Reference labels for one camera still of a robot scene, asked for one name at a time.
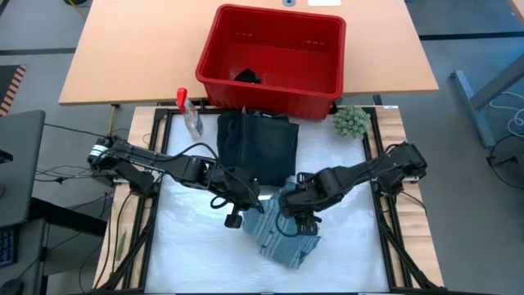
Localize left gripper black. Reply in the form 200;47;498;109
204;164;264;229

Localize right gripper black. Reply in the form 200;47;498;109
278;171;329;238

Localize blue striped shirt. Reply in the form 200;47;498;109
242;182;323;270

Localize dark blue jeans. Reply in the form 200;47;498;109
215;109;300;188

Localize black garment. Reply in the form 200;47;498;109
233;67;264;85

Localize red plastic bin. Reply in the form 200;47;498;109
195;3;347;121

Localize clear spray bottle red trigger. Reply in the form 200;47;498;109
176;87;205;139

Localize green plastic strip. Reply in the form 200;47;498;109
115;231;128;263

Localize black desk crossbar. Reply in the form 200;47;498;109
28;196;108;238

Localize large light wooden table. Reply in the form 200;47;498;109
57;0;440;107

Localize black round stand base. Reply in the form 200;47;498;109
486;134;524;193

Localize grey metal table leg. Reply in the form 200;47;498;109
449;52;524;148

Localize grey desk top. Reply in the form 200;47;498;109
0;109;47;229

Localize black computer mouse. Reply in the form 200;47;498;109
0;278;25;295

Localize black orange striped mat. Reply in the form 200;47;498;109
0;64;28;117

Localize black aluminium frame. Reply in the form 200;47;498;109
92;105;445;295

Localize yellow cable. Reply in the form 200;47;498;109
106;103;120;145

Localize black cable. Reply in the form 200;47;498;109
34;163;124;184

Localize white cable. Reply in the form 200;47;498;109
488;90;524;139

